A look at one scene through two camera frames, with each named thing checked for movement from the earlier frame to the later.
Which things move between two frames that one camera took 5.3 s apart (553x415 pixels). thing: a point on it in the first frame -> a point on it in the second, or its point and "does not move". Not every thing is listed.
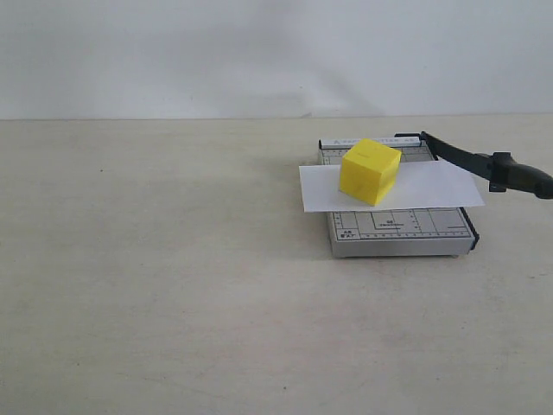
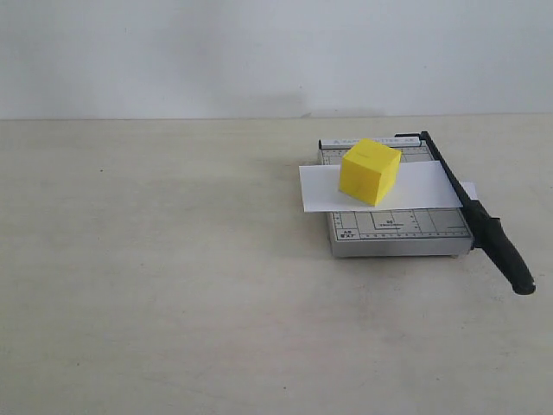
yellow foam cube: (369, 170) does not move
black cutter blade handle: (500, 169) -> (485, 226)
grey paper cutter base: (396, 233) does not move
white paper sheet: (418, 185) does not move
